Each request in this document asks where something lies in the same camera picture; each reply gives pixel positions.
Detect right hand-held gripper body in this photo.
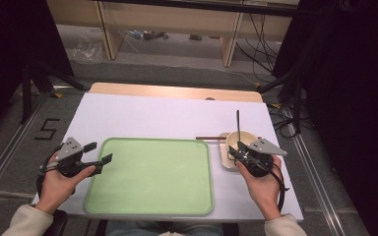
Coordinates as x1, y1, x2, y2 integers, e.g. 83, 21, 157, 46
235, 138, 288, 179

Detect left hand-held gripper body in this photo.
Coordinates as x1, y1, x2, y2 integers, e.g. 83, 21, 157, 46
39, 137, 96, 179

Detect cream bowl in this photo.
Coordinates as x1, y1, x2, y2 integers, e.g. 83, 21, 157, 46
225, 130, 259, 157

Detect brown chopstick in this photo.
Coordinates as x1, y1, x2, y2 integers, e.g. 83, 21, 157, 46
195, 136, 264, 141

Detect green tray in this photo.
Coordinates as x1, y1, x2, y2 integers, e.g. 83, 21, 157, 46
84, 137, 215, 216

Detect person's right hand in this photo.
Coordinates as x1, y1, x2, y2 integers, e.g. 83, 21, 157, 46
235, 154, 284, 221

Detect person's left hand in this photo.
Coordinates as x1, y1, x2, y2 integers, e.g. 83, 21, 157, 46
33, 150, 96, 215

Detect black stand legs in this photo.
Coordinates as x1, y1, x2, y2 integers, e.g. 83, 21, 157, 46
257, 70, 304, 135
20, 60, 89, 125

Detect white table mat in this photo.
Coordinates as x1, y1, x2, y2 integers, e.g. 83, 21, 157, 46
32, 92, 304, 224

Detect black chair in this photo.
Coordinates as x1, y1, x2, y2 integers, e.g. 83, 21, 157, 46
43, 209, 69, 236

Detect wooden table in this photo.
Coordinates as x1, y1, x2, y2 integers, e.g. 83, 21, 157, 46
88, 82, 264, 103

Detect clear plastic bag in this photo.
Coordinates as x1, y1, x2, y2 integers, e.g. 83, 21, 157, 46
69, 32, 105, 64

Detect black curtain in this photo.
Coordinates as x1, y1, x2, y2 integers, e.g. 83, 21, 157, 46
0, 0, 76, 147
271, 0, 378, 236

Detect power strip on floor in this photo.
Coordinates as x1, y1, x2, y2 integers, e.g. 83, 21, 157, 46
127, 29, 170, 41

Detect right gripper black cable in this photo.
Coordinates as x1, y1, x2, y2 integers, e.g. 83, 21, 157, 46
259, 159, 290, 213

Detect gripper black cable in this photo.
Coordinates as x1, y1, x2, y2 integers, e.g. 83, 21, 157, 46
35, 144, 77, 200
259, 159, 290, 213

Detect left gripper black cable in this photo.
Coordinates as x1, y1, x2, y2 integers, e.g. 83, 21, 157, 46
35, 144, 77, 200

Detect metal floor rail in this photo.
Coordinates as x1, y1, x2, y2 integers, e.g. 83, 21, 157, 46
0, 91, 53, 202
280, 107, 350, 236

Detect bundle of floor cables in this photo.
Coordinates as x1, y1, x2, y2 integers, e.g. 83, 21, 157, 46
235, 13, 279, 84

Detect wooden desk frame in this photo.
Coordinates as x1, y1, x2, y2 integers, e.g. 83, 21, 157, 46
46, 0, 300, 69

